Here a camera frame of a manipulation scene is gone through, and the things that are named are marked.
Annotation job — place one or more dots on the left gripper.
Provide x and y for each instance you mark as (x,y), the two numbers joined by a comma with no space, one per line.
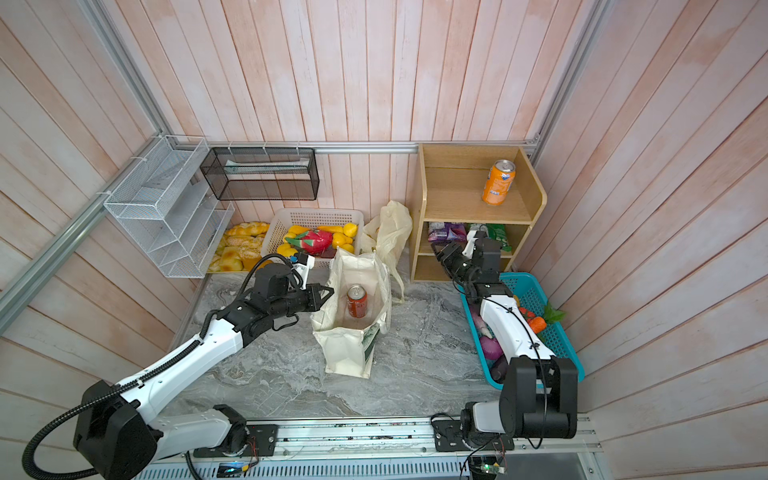
(315,301)

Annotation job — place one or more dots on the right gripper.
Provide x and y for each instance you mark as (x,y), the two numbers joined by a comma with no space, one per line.
(448,256)

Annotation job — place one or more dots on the red cola can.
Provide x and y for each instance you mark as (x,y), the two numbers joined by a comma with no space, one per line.
(357,301)

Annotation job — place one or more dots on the cream canvas tote bag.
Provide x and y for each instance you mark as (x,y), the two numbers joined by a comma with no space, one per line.
(349,324)

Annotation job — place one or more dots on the purple snack packet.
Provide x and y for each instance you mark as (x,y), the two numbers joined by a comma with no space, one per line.
(443,232)

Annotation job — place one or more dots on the toy carrot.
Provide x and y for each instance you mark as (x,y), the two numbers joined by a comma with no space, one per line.
(549,317)

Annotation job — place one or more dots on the yellow plastic grocery bag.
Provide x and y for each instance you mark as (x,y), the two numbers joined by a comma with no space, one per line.
(386,235)

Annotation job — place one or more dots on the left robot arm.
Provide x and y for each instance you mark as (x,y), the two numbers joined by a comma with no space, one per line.
(119,428)

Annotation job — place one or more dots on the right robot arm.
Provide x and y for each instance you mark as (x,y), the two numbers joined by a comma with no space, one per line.
(539,391)

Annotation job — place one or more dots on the green snack packet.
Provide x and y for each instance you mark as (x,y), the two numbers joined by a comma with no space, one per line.
(498,233)

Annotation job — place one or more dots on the teal plastic basket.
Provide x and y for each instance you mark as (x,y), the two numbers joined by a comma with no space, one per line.
(527,288)

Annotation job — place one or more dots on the red toy dragon fruit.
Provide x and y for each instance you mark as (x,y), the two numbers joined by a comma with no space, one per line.
(314,242)

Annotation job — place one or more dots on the yellow toy fruit left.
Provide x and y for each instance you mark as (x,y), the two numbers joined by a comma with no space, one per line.
(297,230)

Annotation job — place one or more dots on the yellow toy lemon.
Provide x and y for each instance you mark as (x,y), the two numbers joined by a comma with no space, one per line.
(350,230)

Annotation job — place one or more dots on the yellow bread tray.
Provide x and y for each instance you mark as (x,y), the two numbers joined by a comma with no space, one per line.
(239,248)

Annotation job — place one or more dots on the orange soda can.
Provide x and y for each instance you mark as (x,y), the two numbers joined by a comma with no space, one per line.
(499,181)

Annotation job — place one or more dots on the wooden shelf unit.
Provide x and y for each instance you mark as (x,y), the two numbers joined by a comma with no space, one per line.
(448,187)

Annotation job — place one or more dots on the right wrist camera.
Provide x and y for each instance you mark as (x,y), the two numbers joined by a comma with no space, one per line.
(472,237)

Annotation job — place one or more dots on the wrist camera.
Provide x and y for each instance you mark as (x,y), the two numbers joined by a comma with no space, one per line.
(472,237)
(302,265)

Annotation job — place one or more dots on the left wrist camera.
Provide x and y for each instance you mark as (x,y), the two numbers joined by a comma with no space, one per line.
(302,265)

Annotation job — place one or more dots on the black wire mesh basket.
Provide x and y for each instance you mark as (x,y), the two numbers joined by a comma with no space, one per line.
(262,173)

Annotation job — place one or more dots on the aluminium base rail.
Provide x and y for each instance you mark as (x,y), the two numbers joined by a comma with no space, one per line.
(390,448)

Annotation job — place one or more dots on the white wire mesh shelf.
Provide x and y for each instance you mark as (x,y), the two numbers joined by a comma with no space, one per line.
(168,208)

